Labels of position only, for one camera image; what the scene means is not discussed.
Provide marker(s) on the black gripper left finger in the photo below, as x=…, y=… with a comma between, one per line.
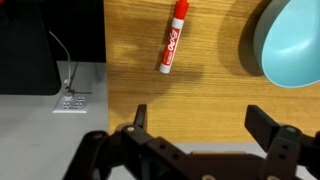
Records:
x=150, y=150

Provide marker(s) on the teal bowl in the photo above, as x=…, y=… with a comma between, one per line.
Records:
x=293, y=50

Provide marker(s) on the grey floor power outlet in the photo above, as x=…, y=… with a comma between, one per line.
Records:
x=70, y=105

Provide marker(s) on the red dry erase marker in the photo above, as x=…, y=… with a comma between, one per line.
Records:
x=171, y=43

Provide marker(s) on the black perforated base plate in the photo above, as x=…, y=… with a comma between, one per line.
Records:
x=33, y=46

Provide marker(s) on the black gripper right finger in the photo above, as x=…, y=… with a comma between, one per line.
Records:
x=283, y=150

